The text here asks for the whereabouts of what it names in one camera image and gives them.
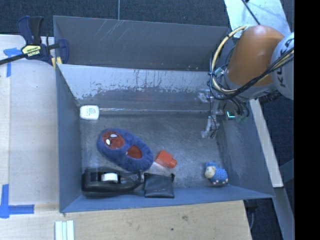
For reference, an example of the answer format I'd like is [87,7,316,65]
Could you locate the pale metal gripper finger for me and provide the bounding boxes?
[198,89,215,103]
[200,115,221,139]

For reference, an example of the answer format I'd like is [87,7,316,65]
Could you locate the blue toy sheep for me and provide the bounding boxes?
[204,161,229,187]

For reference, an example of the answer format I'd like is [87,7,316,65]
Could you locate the black flat pouch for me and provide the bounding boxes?
[143,172,176,199]

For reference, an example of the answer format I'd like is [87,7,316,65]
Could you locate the grey metal bin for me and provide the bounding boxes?
[52,15,276,214]

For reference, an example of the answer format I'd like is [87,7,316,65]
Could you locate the blue slipper with red face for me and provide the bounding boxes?
[96,127,155,173]

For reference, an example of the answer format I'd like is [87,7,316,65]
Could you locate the black tape dispenser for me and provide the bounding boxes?
[81,166,145,198]

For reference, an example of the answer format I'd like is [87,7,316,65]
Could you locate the small white plastic container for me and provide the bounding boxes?
[79,104,100,121]

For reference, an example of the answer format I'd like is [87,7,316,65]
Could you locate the pale wood board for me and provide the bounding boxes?
[8,35,61,206]

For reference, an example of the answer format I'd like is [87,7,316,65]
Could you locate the black cylinder on white bracket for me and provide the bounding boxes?
[258,90,281,105]

